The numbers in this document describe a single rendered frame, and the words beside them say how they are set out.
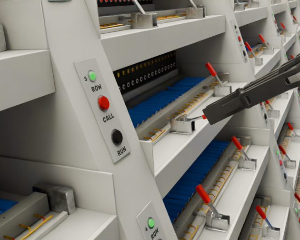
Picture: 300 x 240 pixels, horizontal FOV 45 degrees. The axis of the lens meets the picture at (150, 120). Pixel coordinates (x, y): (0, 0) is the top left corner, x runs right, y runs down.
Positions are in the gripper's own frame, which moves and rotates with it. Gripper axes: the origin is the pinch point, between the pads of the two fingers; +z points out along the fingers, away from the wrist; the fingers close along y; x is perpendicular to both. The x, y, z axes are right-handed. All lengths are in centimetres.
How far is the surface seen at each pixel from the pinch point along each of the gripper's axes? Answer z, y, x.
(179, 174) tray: 8.7, -9.2, -4.9
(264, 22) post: 8, 113, 11
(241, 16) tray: 4, 62, 15
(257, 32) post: 12, 113, 9
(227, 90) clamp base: 7.3, 25.7, 0.1
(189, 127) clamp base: 7.3, -1.0, -0.3
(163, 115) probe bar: 11.9, 1.6, 3.7
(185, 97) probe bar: 12.2, 14.6, 3.9
